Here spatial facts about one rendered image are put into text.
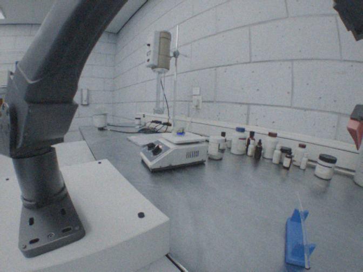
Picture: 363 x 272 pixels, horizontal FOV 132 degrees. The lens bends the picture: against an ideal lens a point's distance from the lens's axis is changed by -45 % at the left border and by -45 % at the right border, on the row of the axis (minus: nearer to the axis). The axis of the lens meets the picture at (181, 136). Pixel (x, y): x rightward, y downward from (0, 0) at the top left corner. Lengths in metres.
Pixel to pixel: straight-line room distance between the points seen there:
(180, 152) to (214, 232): 0.27
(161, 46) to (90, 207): 0.78
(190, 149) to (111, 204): 0.32
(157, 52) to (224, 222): 0.77
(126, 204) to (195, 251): 0.11
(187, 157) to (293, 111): 0.53
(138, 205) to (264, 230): 0.21
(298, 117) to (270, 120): 0.14
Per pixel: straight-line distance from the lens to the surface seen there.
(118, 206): 0.21
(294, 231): 0.29
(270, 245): 0.27
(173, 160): 0.44
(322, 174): 0.59
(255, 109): 0.80
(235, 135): 0.64
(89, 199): 0.23
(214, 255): 0.23
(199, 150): 0.48
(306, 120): 0.76
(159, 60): 0.82
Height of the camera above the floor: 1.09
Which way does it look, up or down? 11 degrees down
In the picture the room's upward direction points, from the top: 2 degrees clockwise
